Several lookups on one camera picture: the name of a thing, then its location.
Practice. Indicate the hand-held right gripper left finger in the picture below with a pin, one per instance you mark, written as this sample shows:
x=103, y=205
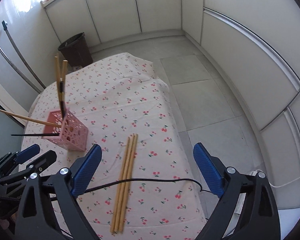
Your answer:
x=87, y=170

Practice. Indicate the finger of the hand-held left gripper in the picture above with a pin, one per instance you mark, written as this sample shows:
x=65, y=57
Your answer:
x=27, y=153
x=43, y=161

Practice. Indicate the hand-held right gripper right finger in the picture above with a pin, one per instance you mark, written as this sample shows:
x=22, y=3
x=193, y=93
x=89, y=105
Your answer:
x=207, y=170

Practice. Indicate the black chopstick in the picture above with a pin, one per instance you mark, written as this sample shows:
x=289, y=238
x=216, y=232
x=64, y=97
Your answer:
x=64, y=108
x=32, y=135

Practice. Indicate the wooden chopstick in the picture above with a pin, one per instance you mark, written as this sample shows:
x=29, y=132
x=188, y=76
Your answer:
x=57, y=67
x=64, y=67
x=121, y=205
x=27, y=118
x=116, y=205
x=125, y=205

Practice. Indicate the pink perforated utensil basket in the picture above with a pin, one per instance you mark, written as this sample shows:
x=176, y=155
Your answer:
x=72, y=135

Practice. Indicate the cherry print tablecloth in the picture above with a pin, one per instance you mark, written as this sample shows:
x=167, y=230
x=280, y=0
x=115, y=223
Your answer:
x=145, y=100

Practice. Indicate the dark brown trash bin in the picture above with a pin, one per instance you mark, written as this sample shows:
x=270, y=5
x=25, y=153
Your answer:
x=76, y=52

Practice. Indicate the mop pole with black grip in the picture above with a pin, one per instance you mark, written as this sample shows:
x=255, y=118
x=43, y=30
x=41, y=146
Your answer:
x=4, y=25

